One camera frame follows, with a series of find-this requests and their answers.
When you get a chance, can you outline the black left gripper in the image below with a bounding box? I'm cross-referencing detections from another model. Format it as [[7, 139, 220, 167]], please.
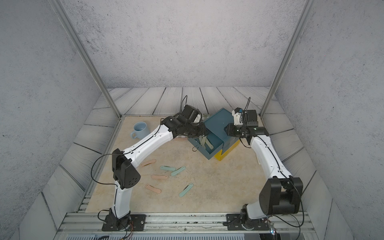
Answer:
[[184, 121, 212, 139]]

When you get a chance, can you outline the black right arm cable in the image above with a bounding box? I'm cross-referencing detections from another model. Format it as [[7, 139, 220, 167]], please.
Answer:
[[269, 176, 305, 240]]

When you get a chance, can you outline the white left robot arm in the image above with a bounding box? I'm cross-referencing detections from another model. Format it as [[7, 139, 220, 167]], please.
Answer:
[[112, 105, 208, 219]]

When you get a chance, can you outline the teal drawer cabinet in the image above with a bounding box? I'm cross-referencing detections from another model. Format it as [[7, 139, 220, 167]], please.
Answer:
[[200, 108, 238, 160]]

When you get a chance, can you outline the pink fruit knife front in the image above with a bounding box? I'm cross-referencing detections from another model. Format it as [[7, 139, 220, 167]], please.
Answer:
[[145, 185, 162, 194]]

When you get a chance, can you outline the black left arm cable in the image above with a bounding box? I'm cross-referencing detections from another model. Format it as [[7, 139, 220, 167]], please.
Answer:
[[90, 153, 119, 187]]

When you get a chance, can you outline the mint fruit knife front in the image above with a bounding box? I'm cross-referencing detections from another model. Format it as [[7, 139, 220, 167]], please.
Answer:
[[179, 183, 194, 197]]

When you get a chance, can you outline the light blue ceramic mug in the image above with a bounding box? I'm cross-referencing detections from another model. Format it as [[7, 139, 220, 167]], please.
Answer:
[[131, 122, 151, 140]]

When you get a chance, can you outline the mint fruit knife middle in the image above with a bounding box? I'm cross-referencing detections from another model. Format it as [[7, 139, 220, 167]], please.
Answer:
[[171, 166, 186, 176]]

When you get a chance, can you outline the mint fruit knife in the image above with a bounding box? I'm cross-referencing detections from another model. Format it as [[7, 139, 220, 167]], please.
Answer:
[[179, 183, 194, 197], [171, 166, 186, 176], [160, 166, 176, 172]]

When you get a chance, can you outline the mint fruit knife left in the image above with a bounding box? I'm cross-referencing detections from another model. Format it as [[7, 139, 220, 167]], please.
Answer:
[[160, 166, 176, 172]]

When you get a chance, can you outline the pink fruit knife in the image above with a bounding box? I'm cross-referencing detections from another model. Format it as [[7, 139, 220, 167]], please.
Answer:
[[151, 175, 169, 180], [145, 185, 162, 194], [140, 159, 157, 167]]

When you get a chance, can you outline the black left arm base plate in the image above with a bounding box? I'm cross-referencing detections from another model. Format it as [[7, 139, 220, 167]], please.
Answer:
[[102, 209, 147, 233]]

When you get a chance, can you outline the grey aluminium corner post right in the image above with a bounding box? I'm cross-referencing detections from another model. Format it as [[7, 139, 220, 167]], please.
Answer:
[[260, 0, 316, 117]]

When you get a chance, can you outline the grey aluminium corner post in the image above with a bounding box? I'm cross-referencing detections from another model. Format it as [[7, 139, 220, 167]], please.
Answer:
[[49, 0, 122, 119], [260, 0, 316, 117]]

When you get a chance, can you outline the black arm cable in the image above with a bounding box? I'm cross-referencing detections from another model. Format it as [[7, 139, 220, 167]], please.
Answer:
[[90, 153, 119, 187], [269, 176, 305, 240]]

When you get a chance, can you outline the grey aluminium corner post left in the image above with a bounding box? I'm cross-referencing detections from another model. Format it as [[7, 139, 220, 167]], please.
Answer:
[[49, 0, 122, 119]]

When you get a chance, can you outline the teal top drawer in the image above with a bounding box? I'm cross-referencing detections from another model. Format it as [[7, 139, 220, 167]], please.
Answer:
[[188, 130, 224, 160]]

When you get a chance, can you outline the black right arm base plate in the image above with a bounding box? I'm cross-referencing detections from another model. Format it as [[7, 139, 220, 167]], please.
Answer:
[[223, 214, 270, 231]]

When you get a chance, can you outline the aluminium front rail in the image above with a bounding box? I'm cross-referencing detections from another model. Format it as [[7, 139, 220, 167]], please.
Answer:
[[54, 213, 318, 240]]

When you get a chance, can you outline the olive green fruit knife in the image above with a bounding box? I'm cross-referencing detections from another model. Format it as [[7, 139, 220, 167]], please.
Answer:
[[205, 140, 214, 150], [200, 136, 207, 148]]

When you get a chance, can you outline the yellow bottom drawer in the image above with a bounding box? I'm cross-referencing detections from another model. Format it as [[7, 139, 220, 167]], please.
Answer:
[[214, 140, 240, 161]]

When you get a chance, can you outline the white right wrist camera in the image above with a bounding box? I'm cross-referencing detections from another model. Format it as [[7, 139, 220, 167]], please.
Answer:
[[232, 108, 244, 126]]

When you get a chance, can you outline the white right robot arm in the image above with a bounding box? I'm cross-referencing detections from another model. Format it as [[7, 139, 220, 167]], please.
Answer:
[[225, 108, 303, 221]]

